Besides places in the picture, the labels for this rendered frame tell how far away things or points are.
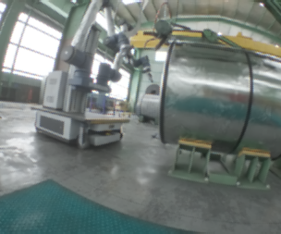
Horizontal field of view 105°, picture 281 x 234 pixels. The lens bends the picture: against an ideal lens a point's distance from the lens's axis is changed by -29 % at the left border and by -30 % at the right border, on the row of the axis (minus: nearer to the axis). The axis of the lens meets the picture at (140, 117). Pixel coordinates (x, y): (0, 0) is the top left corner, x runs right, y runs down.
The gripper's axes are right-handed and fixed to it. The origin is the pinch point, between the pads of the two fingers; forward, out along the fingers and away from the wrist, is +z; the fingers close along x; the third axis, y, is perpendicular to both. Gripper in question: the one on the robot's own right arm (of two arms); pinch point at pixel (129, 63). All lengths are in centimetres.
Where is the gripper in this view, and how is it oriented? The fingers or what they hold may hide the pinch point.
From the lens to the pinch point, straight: 152.3
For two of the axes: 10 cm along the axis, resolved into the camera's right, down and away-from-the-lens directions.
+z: 2.6, 9.6, -0.7
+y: -9.0, 2.7, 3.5
